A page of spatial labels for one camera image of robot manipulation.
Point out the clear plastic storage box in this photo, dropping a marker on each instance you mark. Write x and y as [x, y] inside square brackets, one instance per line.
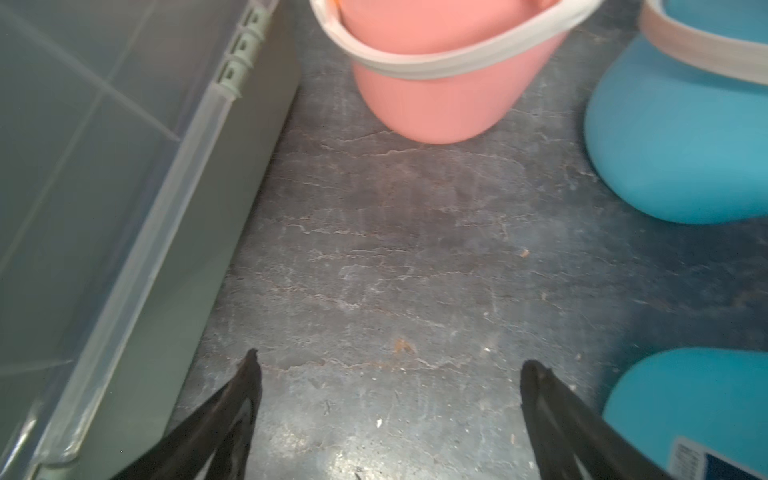
[134, 139]

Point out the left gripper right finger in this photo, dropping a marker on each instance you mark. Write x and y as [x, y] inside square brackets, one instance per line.
[569, 440]

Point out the blue bucket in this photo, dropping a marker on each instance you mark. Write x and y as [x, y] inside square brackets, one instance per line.
[677, 126]
[697, 413]

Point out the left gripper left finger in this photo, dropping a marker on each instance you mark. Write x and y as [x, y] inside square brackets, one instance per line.
[215, 439]

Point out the pink plastic bucket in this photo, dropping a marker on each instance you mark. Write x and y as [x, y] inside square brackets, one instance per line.
[441, 72]

